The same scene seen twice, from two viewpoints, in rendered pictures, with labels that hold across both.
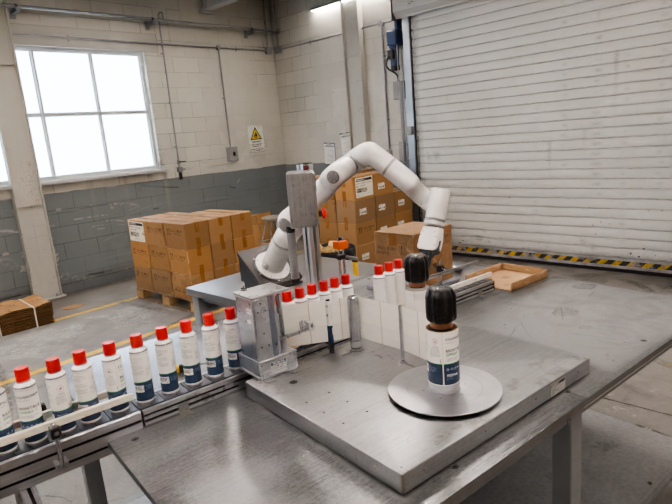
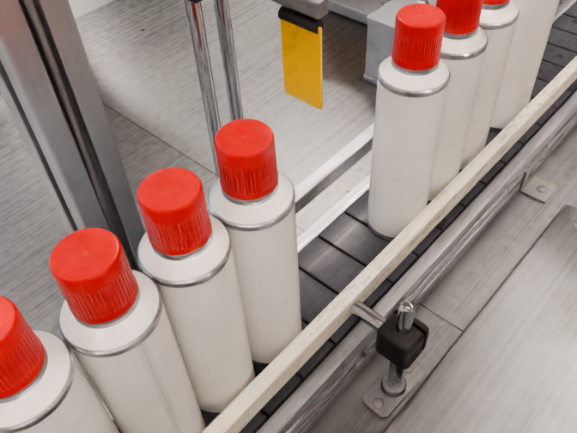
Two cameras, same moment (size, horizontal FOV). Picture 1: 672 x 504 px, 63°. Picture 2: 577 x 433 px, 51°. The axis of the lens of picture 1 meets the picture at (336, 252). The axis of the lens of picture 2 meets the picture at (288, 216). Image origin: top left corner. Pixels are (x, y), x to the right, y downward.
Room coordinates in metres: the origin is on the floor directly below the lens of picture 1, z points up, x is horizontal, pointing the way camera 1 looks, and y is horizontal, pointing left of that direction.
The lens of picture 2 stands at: (1.70, -0.02, 1.29)
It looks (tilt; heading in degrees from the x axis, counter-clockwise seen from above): 47 degrees down; 353
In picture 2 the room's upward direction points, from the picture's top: 4 degrees counter-clockwise
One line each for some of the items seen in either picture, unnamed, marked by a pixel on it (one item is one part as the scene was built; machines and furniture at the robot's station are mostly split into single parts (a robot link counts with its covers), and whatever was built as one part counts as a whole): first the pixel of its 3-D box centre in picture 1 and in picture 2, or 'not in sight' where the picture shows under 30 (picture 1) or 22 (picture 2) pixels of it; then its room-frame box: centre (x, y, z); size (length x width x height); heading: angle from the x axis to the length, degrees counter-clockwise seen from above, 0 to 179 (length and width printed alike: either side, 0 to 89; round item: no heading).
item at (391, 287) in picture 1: (390, 287); (442, 98); (2.09, -0.20, 0.98); 0.05 x 0.05 x 0.20
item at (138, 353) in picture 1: (140, 367); not in sight; (1.48, 0.59, 0.98); 0.05 x 0.05 x 0.20
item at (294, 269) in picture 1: (293, 254); not in sight; (1.94, 0.16, 1.18); 0.04 x 0.04 x 0.21
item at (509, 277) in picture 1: (506, 276); not in sight; (2.57, -0.82, 0.85); 0.30 x 0.26 x 0.04; 128
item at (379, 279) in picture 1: (379, 290); (405, 133); (2.06, -0.16, 0.98); 0.05 x 0.05 x 0.20
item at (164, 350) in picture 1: (165, 359); not in sight; (1.52, 0.53, 0.98); 0.05 x 0.05 x 0.20
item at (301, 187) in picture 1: (302, 198); not in sight; (1.96, 0.10, 1.38); 0.17 x 0.10 x 0.19; 3
